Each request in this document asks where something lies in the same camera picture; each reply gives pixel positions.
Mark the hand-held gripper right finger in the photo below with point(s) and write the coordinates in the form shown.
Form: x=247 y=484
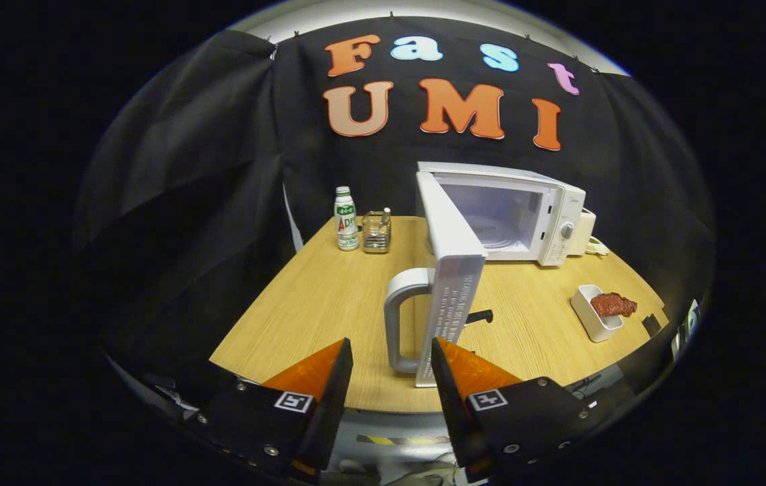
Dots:
x=450 y=405

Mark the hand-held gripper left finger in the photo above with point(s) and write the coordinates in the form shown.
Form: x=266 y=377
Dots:
x=332 y=405

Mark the brown meat piece food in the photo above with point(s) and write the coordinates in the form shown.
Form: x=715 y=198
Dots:
x=613 y=305

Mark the white microwave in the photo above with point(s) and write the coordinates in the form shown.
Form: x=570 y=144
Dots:
x=551 y=202

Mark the small white rectangular dish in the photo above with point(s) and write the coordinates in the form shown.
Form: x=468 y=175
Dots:
x=592 y=320

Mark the white bottle green label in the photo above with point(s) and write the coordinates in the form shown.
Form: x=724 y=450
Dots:
x=347 y=223

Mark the black table clamp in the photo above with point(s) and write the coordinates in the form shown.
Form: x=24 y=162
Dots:
x=652 y=325

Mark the white box appliance dark top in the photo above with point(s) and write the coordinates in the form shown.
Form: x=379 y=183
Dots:
x=587 y=226

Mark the white device beside table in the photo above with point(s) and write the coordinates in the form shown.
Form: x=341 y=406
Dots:
x=688 y=327

